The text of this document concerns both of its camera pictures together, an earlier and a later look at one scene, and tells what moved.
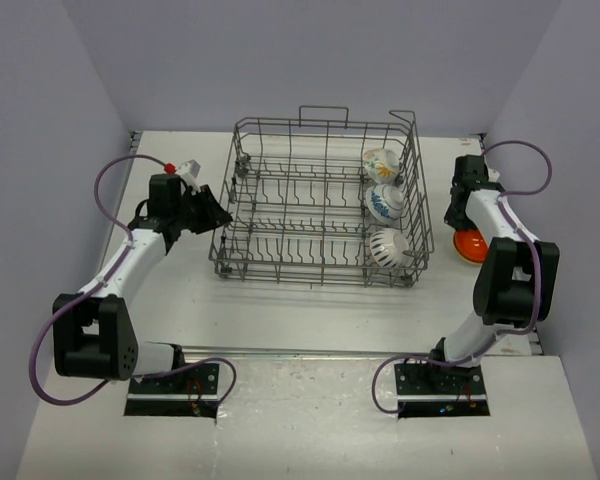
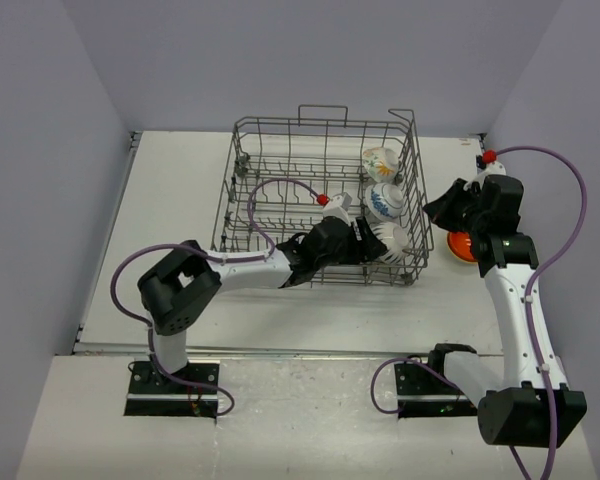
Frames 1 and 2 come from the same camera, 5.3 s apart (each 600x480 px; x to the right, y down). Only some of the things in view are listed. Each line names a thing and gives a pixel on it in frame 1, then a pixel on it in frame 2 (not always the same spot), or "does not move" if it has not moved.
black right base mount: x=433 y=391 does not move
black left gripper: x=215 y=220 to x=368 y=248
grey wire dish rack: x=325 y=200 does not move
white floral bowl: x=381 y=164 does not move
